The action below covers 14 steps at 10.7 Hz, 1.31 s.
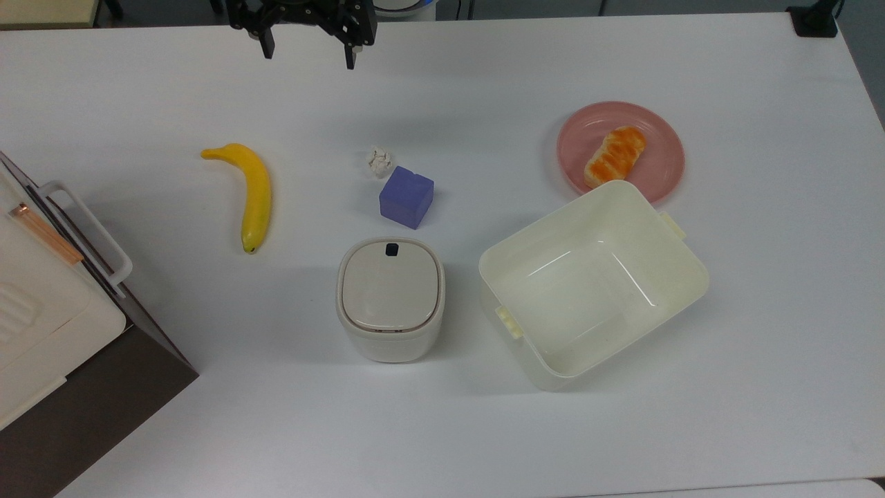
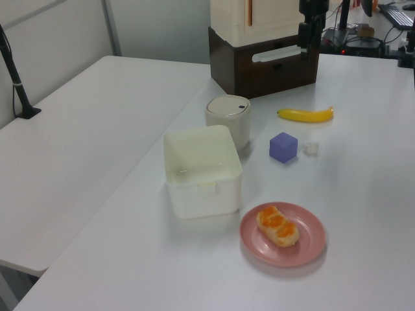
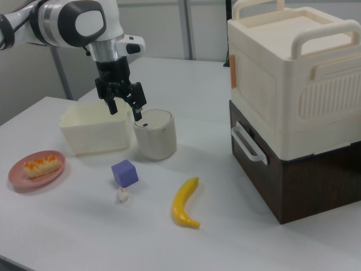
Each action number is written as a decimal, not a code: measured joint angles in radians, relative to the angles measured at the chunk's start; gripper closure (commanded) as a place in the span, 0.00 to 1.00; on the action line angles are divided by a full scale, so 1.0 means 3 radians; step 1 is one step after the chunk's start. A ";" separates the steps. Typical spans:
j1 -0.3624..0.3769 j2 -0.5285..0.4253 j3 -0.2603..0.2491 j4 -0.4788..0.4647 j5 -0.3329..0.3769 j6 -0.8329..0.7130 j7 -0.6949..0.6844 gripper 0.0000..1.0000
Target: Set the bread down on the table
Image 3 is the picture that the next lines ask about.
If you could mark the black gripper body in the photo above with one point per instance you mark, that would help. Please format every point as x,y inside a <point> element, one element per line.
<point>112,76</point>

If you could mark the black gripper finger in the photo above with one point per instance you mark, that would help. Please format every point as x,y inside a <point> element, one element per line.
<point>112,106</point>
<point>138,98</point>

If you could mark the bread slice with orange topping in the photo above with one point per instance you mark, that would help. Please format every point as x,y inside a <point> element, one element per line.
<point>42,166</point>

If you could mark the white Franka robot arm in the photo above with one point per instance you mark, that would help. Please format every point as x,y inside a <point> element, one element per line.
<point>70,22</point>

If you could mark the white rectangular plastic container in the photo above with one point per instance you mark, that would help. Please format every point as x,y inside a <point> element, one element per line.
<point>96,130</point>

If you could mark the small white lidded bin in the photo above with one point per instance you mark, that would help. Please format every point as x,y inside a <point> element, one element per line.
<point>155,135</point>

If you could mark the purple cube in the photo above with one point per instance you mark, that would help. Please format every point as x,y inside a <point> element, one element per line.
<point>124,172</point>

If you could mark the white garlic bulb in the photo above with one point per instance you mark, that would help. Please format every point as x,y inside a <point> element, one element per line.
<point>122,194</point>

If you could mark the pink plate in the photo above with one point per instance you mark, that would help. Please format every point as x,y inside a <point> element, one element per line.
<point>34,173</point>

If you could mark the yellow banana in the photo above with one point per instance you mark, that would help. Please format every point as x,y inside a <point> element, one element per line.
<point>184,201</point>

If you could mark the cream toy microwave oven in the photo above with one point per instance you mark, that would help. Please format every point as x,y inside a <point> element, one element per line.
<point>293,82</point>

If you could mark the dark brown drawer cabinet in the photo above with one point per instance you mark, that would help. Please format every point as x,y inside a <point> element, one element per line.
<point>296,180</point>

